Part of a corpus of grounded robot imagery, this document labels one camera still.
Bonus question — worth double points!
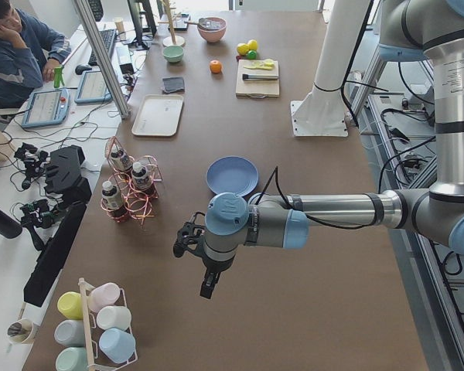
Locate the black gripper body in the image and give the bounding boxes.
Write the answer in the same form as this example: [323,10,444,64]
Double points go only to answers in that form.
[202,243,233,279]

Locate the grey folded cloth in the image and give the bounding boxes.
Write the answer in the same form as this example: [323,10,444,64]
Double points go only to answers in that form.
[162,77,185,94]

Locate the blue cup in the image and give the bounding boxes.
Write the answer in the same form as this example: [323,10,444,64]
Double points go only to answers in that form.
[99,328,136,364]

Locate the wooden cutting board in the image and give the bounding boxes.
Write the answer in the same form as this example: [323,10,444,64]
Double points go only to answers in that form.
[235,60,280,98]

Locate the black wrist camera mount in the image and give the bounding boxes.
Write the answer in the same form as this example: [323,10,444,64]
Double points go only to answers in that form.
[172,211,205,258]

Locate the tea bottle white cap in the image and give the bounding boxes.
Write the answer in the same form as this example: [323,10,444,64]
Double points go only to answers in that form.
[101,180,127,220]

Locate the yellow cup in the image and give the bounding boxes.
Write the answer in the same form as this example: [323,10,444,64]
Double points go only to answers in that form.
[57,291,83,320]

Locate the white camera pole base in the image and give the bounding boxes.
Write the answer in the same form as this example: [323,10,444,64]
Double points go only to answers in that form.
[291,1,373,137]

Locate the yellow lemon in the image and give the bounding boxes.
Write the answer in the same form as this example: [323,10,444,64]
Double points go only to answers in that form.
[247,39,258,51]
[236,43,250,56]

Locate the pink bowl with ice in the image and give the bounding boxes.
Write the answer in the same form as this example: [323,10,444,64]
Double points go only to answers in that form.
[197,16,227,43]

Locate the aluminium frame post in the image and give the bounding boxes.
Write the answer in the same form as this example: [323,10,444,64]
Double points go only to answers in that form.
[73,0,130,119]

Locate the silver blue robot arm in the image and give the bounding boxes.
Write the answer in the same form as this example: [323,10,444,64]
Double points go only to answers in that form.
[196,1,464,298]

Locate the pink cup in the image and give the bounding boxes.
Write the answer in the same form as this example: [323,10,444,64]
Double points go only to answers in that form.
[87,282,121,313]

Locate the copper wire bottle rack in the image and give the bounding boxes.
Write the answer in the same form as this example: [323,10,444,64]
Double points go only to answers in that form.
[100,136,162,226]

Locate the paper cup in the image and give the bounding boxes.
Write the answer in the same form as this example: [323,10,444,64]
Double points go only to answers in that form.
[7,318,38,345]

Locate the black water bottle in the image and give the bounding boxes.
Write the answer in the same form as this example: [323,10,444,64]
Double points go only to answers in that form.
[0,210,22,239]

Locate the orange fruit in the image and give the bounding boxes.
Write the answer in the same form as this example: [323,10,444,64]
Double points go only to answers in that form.
[209,60,223,74]

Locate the green lime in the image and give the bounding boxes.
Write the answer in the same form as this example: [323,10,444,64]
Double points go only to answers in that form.
[246,49,258,60]

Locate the grey cup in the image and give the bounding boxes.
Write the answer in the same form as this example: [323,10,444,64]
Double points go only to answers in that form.
[54,319,85,347]

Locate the cream rectangular tray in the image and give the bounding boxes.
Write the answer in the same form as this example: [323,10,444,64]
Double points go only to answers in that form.
[131,94,184,137]

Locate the blue teach pendant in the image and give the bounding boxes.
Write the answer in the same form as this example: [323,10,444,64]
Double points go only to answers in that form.
[21,88,70,128]
[74,70,112,104]

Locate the black keyboard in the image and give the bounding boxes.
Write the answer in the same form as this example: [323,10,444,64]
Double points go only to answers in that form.
[87,29,117,66]

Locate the mint green bowl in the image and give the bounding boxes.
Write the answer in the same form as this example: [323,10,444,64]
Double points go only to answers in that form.
[162,45,184,63]

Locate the white cup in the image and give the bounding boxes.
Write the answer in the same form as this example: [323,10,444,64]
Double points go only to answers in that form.
[96,305,132,331]

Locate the steel muddler black tip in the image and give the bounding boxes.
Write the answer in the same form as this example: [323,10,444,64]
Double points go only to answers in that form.
[242,73,279,81]

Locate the blue round plate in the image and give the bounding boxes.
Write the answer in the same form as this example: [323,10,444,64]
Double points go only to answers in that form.
[206,156,259,196]

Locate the black computer mouse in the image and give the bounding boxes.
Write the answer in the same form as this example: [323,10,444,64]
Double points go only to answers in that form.
[75,64,92,76]

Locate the wooden cup tree stand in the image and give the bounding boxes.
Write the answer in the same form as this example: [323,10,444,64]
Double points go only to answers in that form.
[159,0,186,47]

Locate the mint green cup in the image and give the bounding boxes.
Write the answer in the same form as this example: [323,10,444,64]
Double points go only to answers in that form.
[55,347,88,371]

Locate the metal ice scoop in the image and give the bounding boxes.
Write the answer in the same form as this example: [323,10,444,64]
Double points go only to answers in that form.
[186,18,222,31]

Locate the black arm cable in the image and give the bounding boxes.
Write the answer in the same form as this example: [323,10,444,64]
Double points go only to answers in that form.
[251,166,384,231]

